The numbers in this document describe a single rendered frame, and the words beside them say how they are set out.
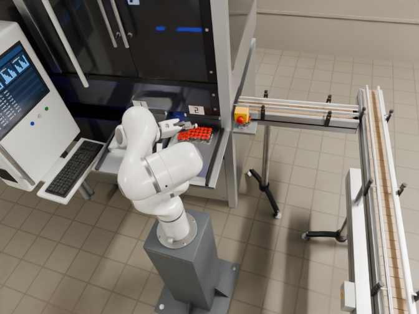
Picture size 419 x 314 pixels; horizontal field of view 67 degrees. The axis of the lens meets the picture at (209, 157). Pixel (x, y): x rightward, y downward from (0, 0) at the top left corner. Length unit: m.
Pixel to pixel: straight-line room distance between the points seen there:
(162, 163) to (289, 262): 1.72
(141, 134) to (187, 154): 0.13
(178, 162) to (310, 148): 2.26
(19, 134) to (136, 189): 1.19
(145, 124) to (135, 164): 0.11
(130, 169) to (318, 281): 1.80
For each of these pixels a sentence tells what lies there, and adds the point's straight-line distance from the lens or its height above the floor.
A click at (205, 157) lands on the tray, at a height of 0.88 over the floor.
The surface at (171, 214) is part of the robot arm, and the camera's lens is 1.30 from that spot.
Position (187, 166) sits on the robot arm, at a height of 1.58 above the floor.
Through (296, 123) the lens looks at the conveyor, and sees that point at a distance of 1.90.
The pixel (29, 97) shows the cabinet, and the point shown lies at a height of 1.23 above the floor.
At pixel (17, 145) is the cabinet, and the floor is 1.08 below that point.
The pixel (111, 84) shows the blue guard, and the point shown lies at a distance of 1.90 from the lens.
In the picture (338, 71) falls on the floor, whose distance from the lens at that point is 3.86.
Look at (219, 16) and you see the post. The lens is 1.45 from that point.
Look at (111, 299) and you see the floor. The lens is 2.46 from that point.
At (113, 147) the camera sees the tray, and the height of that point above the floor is 0.92.
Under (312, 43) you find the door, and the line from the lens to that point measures 4.05.
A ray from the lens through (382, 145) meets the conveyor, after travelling 1.84.
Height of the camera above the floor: 2.22
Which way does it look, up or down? 50 degrees down
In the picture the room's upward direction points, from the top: 8 degrees counter-clockwise
